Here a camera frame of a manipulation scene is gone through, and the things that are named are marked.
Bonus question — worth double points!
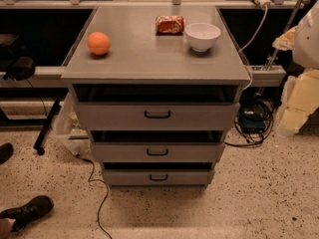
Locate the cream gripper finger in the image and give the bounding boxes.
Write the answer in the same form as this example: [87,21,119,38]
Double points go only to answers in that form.
[277,69,319,136]
[272,27,296,51]

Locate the grey drawer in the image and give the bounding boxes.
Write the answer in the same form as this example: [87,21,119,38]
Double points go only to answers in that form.
[76,103,239,130]
[103,169,214,186]
[91,142,225,162]

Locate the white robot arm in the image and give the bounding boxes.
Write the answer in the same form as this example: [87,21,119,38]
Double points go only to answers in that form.
[272,1,319,136]

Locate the grey drawer cabinet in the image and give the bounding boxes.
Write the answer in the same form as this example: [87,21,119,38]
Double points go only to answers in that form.
[60,5,251,188]

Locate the grey top drawer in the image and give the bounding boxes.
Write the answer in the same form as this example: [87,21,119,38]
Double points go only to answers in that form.
[76,103,239,130]

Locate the grey bottom drawer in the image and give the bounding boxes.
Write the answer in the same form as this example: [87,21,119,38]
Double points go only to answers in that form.
[103,169,214,186]

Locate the grey metal pole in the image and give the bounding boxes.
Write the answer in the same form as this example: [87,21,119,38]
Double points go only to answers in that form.
[263,0,303,71]

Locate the blue electronic box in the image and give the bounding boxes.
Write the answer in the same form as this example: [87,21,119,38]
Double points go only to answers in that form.
[238,113,265,133]

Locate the white bowl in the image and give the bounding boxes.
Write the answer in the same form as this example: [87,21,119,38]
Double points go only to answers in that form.
[184,23,221,52]

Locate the crushed red snack bag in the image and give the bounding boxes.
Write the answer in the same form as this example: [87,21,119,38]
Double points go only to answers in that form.
[156,16,185,35]

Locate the orange fruit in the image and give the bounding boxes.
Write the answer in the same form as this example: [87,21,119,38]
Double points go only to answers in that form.
[87,32,111,56]

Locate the clear plastic bag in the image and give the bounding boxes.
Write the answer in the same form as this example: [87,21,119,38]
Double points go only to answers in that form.
[53,93,91,156]

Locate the black chair leg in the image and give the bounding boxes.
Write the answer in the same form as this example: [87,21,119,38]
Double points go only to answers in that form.
[33,99,61,155]

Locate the black shoe lower left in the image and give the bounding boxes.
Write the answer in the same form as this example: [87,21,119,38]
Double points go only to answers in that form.
[0,195,54,232]

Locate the black shoe left edge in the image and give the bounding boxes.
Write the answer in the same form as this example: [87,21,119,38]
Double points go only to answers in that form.
[0,143,14,164]

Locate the white power cable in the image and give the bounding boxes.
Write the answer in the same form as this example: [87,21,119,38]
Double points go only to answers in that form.
[237,4,269,91]

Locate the tangled black cables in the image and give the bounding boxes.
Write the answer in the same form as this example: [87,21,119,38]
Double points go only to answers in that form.
[224,97,275,148]

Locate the black floor cable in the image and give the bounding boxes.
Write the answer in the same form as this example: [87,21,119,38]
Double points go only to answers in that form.
[78,154,114,239]

